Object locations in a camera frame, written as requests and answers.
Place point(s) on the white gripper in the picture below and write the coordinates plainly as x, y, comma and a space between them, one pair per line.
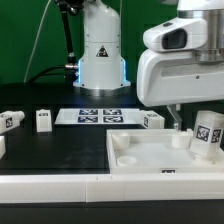
174, 78

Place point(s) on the white square tabletop part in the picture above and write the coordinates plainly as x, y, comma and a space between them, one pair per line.
144, 151

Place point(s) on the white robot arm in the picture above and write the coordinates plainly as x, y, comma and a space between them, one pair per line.
102, 69

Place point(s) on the white sheet with tags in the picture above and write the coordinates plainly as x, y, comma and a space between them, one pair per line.
94, 116

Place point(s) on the white front fence bar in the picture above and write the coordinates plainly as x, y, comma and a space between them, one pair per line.
109, 188

